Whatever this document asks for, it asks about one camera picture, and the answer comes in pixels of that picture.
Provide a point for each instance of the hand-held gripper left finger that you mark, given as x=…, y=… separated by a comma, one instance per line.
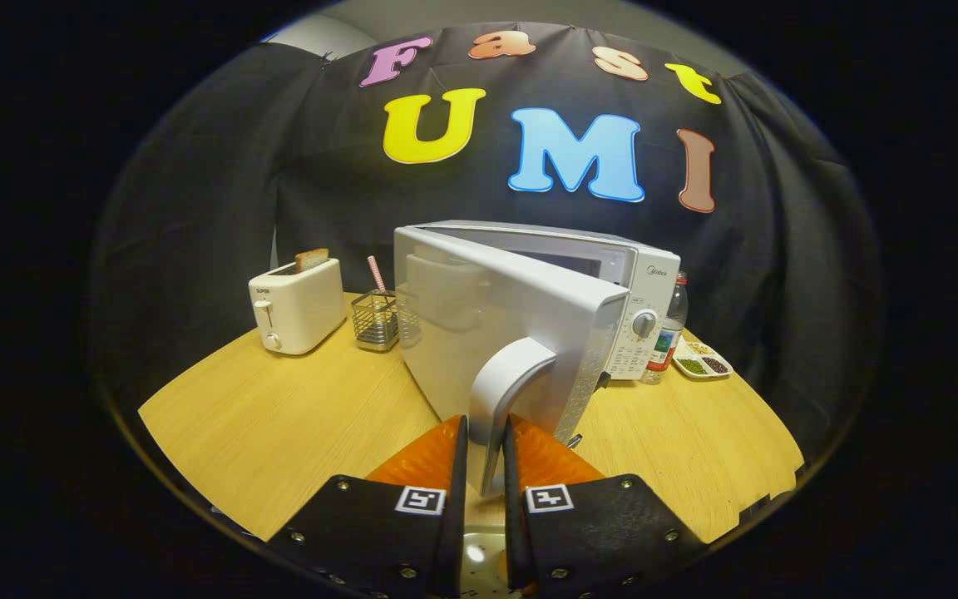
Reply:
x=458, y=499

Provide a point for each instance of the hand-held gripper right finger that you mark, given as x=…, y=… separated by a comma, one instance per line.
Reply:
x=512, y=499

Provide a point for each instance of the white microwave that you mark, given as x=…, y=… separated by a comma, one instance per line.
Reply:
x=487, y=316

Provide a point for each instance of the white tray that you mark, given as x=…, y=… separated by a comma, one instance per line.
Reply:
x=481, y=574

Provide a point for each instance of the clear plastic water bottle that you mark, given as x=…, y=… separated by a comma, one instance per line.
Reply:
x=670, y=333

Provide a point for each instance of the white divided bean dish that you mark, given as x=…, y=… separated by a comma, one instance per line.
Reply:
x=702, y=364

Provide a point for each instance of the pink striped straw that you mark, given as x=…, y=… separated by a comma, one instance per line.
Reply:
x=377, y=274

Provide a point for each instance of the white toaster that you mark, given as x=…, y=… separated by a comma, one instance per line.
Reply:
x=300, y=312

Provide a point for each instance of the toast slice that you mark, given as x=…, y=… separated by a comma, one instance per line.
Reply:
x=313, y=259

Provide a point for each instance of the black backdrop cloth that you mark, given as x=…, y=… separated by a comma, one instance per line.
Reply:
x=238, y=166

